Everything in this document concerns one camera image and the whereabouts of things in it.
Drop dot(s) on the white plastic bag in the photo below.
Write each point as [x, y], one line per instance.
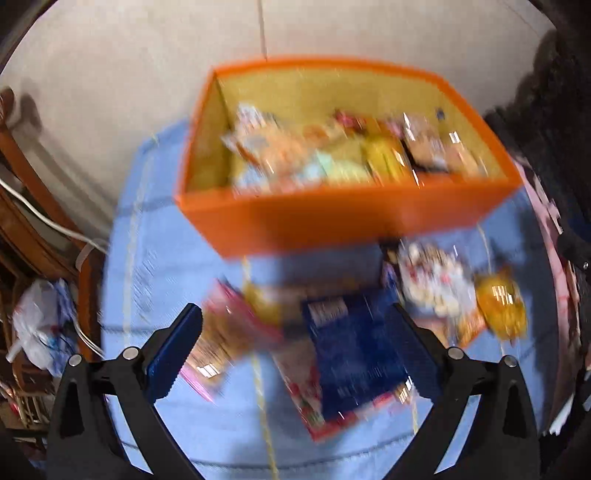
[32, 318]

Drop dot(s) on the heap of assorted snacks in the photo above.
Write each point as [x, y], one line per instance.
[429, 145]

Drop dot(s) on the yellow shiny snack bag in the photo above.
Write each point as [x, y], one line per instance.
[501, 304]

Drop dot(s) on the carved wooden chair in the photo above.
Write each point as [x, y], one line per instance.
[32, 240]

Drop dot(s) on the pink biscuit stick packet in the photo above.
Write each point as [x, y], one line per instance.
[221, 332]

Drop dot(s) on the blue snack packet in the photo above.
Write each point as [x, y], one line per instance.
[355, 350]

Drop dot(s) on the pink cloth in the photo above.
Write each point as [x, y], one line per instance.
[554, 286]

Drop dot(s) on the white pink strawberry packet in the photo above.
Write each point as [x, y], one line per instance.
[302, 383]

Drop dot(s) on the blue plaid tablecloth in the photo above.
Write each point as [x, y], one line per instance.
[161, 258]

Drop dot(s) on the white printed snack bag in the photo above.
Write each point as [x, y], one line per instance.
[429, 277]

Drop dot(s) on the orange brown snack bag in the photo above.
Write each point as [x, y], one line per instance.
[466, 325]

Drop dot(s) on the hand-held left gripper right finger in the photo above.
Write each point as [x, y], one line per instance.
[418, 360]

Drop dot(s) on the orange cardboard box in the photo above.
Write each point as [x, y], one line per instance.
[346, 221]

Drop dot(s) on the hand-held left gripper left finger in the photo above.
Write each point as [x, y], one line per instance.
[173, 355]

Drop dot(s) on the dark carved wooden furniture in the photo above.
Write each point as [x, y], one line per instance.
[554, 115]

